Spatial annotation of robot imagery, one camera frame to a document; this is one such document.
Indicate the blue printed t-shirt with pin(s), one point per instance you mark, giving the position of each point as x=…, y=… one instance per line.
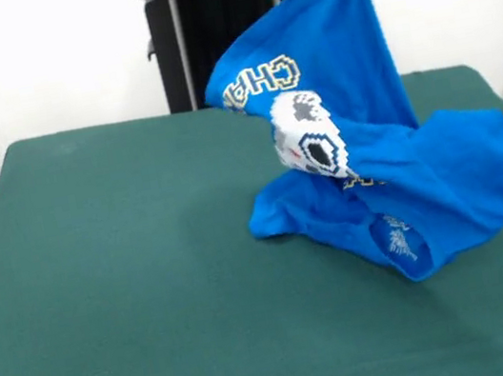
x=447, y=174

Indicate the dark green table cloth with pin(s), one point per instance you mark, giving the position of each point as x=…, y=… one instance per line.
x=89, y=200

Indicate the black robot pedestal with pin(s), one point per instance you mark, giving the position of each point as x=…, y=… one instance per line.
x=197, y=38

